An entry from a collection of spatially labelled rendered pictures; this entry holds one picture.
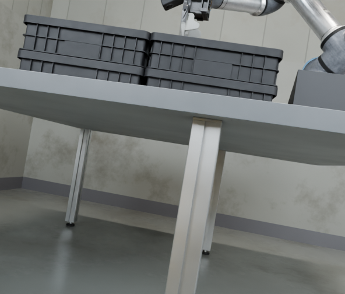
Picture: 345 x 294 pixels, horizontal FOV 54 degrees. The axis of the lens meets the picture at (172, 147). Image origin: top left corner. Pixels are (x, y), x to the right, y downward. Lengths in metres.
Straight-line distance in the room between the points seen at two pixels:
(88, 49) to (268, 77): 0.54
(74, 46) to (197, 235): 0.69
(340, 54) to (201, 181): 0.85
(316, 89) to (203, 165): 0.67
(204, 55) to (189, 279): 0.63
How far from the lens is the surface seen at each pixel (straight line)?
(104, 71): 1.06
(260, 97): 1.03
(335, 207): 3.32
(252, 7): 1.54
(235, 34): 3.41
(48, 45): 1.14
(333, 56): 1.39
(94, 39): 1.10
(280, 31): 3.44
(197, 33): 1.20
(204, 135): 0.69
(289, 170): 3.21
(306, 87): 1.24
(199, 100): 0.64
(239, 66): 1.04
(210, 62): 1.03
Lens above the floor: 0.57
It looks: 2 degrees up
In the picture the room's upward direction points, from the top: 9 degrees clockwise
